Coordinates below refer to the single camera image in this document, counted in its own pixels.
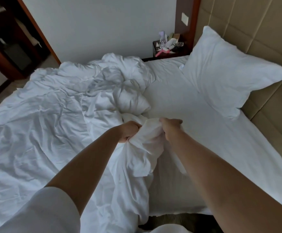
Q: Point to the person's right hand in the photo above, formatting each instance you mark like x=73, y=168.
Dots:
x=172, y=128

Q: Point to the person's left hand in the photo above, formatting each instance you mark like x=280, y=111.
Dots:
x=129, y=131

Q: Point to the white bed sheet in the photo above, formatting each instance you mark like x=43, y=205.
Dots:
x=179, y=99

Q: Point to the pink lint roller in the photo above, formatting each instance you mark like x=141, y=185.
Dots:
x=161, y=52

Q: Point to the white pillow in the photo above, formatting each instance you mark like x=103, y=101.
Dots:
x=228, y=70

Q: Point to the white duvet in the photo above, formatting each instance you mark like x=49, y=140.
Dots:
x=44, y=123

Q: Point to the person's left forearm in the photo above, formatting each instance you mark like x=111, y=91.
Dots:
x=82, y=172

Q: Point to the person's right forearm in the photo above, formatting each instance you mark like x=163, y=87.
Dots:
x=218, y=186

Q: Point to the person's white shirt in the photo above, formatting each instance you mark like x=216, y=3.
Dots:
x=39, y=213

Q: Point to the dark wooden nightstand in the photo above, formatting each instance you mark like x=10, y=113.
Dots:
x=182, y=52

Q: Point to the beige telephone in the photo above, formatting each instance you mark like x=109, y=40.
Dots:
x=176, y=36

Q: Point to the white hanging bag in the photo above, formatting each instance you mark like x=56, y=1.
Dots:
x=34, y=40

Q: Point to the black minibar fridge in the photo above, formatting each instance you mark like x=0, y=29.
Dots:
x=17, y=56

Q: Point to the beige padded headboard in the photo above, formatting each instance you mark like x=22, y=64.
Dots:
x=267, y=21

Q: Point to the dark wooden wall panel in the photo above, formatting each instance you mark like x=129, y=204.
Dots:
x=179, y=34

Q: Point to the white wall switch panel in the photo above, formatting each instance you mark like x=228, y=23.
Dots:
x=184, y=18

